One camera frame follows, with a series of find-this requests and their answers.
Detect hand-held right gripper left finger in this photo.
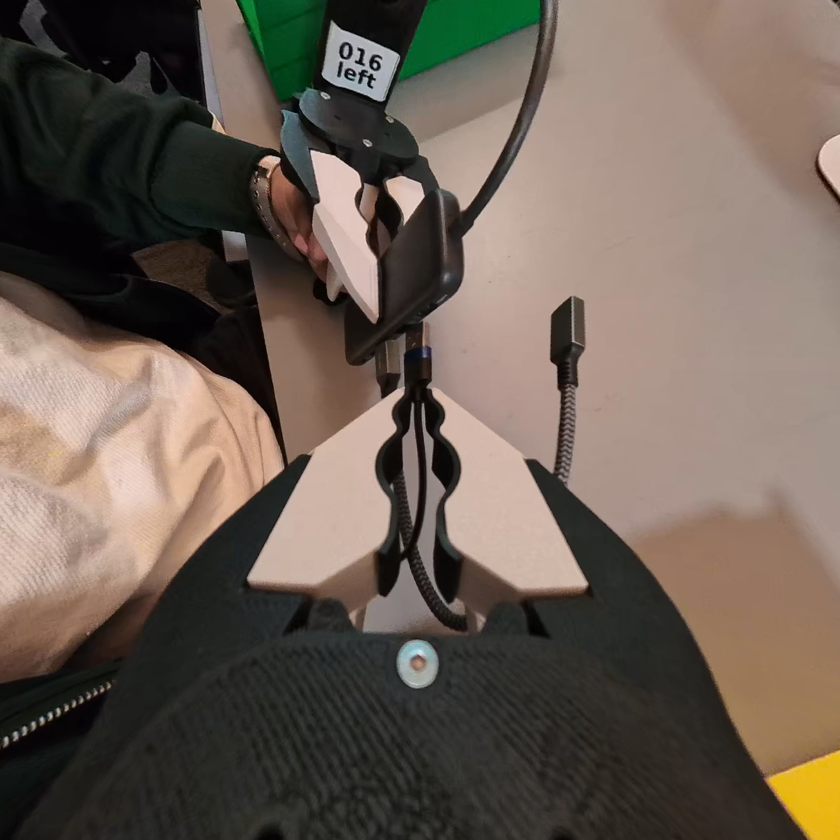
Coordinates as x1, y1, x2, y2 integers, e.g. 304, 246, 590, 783
246, 387, 424, 631

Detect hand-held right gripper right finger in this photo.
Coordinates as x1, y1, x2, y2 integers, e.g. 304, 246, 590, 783
423, 386, 590, 621

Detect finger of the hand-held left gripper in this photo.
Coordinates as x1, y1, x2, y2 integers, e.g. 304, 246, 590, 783
384, 172, 439, 224
308, 150, 403, 324

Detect black power bank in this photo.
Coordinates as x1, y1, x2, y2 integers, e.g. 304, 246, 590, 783
344, 189, 466, 366

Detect black cable with blue-ringed plug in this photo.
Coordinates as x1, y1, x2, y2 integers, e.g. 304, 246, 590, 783
402, 320, 435, 546

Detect person's left hand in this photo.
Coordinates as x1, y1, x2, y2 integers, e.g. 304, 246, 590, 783
268, 156, 337, 290

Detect green box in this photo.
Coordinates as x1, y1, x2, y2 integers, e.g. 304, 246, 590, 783
235, 0, 547, 101

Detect beige trousers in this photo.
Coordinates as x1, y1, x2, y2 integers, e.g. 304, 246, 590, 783
0, 272, 287, 683

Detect dark zipped jacket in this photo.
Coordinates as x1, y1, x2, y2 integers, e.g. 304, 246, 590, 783
0, 223, 263, 840

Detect yellow board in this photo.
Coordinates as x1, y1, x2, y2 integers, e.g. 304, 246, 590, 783
766, 749, 840, 840

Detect white rounded object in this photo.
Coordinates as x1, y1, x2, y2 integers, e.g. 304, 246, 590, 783
815, 131, 840, 202

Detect grey wrist bracelet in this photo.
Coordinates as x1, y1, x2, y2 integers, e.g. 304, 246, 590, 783
251, 155, 295, 258

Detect thick black cable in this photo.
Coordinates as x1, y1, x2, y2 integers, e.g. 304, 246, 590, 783
458, 0, 560, 232

